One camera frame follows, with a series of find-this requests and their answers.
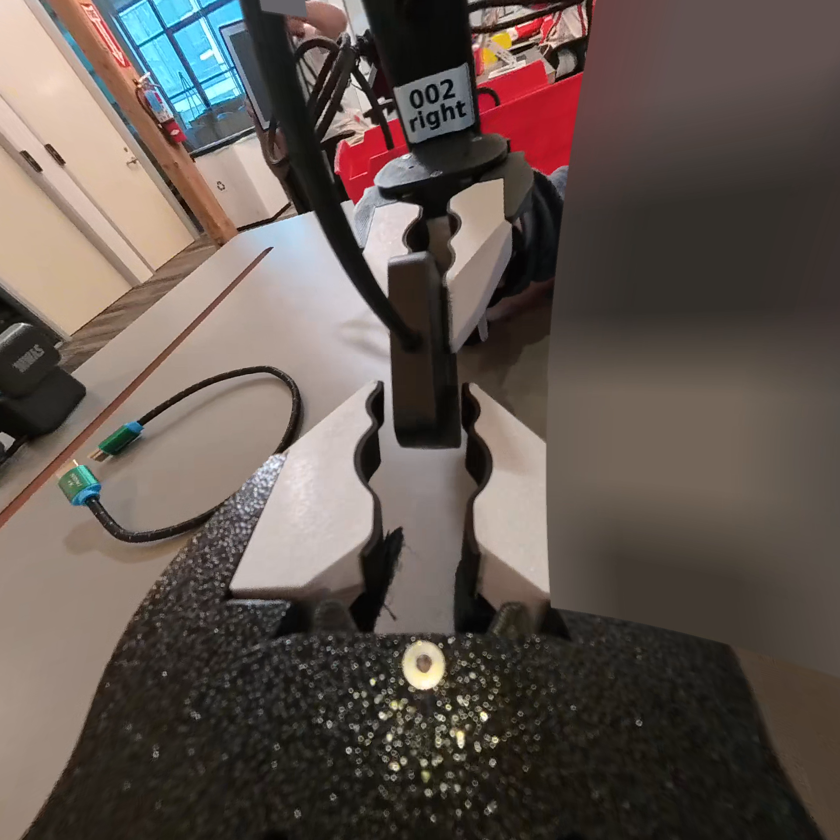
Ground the grey monitor screen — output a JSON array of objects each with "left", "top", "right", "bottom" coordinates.
[{"left": 220, "top": 20, "right": 273, "bottom": 131}]

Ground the paned window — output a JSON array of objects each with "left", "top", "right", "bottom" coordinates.
[{"left": 112, "top": 0, "right": 263, "bottom": 129}]

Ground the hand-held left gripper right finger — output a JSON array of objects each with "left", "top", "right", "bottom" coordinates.
[{"left": 454, "top": 384, "right": 552, "bottom": 632}]

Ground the silver adapter hub with cable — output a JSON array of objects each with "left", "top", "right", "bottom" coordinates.
[{"left": 241, "top": 0, "right": 462, "bottom": 450}]

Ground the wooden post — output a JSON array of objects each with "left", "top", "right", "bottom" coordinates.
[{"left": 49, "top": 0, "right": 238, "bottom": 245}]

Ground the person's denim-clad leg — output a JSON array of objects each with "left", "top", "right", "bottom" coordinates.
[{"left": 505, "top": 167, "right": 569, "bottom": 299}]

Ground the white door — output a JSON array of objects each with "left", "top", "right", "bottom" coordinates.
[
  {"left": 0, "top": 98, "right": 135, "bottom": 337},
  {"left": 0, "top": 0, "right": 201, "bottom": 271}
]

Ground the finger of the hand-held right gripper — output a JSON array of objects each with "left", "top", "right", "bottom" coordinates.
[
  {"left": 403, "top": 202, "right": 462, "bottom": 262},
  {"left": 443, "top": 178, "right": 515, "bottom": 353}
]

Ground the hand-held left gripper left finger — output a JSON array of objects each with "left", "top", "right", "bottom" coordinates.
[{"left": 230, "top": 381, "right": 404, "bottom": 632}]

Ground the black coiled hose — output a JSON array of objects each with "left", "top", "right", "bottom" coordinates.
[{"left": 292, "top": 33, "right": 396, "bottom": 153}]

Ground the black braided green-plug hdmi cable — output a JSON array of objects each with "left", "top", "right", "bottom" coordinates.
[{"left": 58, "top": 366, "right": 304, "bottom": 544}]

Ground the red plastic bin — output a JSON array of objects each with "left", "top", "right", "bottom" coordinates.
[{"left": 335, "top": 62, "right": 586, "bottom": 206}]

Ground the white recycling bin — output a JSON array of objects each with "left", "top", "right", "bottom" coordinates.
[{"left": 190, "top": 131, "right": 291, "bottom": 232}]

